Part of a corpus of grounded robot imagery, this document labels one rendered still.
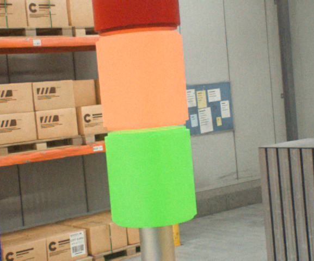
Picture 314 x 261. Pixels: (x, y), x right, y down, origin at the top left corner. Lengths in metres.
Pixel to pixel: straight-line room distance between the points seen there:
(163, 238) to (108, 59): 0.11
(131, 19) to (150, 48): 0.02
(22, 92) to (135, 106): 8.49
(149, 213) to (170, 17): 0.11
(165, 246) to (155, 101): 0.09
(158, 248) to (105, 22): 0.13
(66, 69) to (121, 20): 10.35
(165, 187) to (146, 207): 0.02
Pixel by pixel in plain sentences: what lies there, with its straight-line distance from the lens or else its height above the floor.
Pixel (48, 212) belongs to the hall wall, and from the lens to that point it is 10.59.
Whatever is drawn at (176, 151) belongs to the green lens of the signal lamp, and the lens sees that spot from 0.40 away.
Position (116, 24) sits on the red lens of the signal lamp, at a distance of 0.39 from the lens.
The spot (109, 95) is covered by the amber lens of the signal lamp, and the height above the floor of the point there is 2.24.
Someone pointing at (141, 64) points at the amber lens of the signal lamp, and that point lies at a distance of 0.39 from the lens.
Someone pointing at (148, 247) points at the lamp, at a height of 2.15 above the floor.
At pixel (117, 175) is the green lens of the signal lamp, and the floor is 2.19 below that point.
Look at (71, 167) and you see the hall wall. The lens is 10.74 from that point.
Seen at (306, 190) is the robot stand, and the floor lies 1.90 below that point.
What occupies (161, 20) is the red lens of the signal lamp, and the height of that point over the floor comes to 2.27.
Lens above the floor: 2.24
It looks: 3 degrees down
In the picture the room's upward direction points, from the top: 5 degrees counter-clockwise
